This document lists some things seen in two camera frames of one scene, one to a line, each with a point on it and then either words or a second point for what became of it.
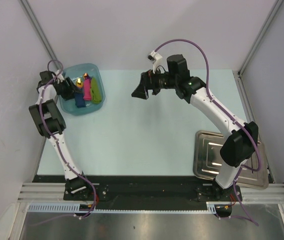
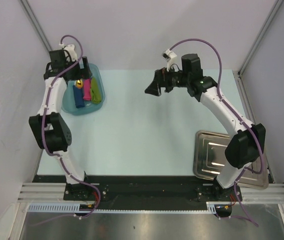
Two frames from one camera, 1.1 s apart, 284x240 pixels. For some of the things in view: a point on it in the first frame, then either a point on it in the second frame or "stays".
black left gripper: (70, 90) to (82, 73)
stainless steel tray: (207, 161) stays
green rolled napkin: (95, 90) stays
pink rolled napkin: (87, 95) stays
